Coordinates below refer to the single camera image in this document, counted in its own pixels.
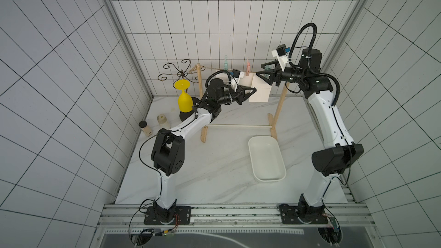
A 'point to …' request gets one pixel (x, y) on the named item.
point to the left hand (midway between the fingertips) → (254, 92)
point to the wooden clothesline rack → (271, 120)
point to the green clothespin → (225, 63)
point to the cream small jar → (163, 121)
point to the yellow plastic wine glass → (185, 100)
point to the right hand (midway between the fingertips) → (263, 65)
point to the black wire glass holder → (184, 74)
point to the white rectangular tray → (267, 161)
